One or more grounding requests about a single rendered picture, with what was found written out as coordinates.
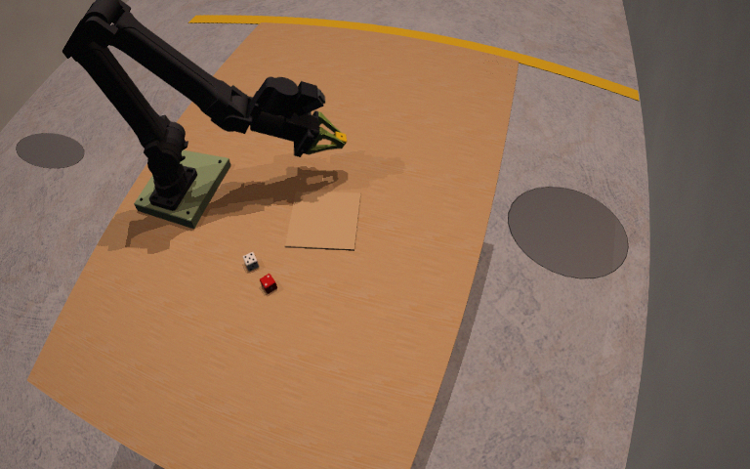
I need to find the yellow die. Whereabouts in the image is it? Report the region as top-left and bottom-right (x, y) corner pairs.
(331, 131), (347, 145)

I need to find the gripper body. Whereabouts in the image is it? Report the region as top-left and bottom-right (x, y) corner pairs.
(273, 111), (319, 157)

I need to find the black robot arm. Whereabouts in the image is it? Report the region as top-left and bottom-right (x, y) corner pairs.
(62, 0), (325, 211)

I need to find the white die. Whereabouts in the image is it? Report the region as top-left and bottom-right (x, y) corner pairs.
(243, 252), (259, 272)

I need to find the red die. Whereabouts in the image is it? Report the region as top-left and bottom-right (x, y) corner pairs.
(260, 274), (277, 294)

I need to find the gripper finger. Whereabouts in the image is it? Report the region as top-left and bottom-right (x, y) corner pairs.
(306, 127), (345, 154)
(318, 112), (342, 133)

